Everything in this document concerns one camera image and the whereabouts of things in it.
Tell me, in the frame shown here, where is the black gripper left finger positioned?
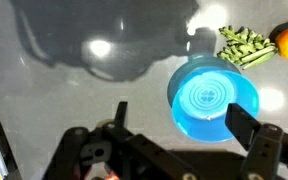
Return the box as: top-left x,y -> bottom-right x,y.
43,101 -> 198,180

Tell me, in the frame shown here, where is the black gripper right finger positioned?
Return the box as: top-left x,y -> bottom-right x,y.
225,103 -> 288,180

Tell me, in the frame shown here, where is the blue plastic bowl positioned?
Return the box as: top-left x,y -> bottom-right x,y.
167,54 -> 260,144

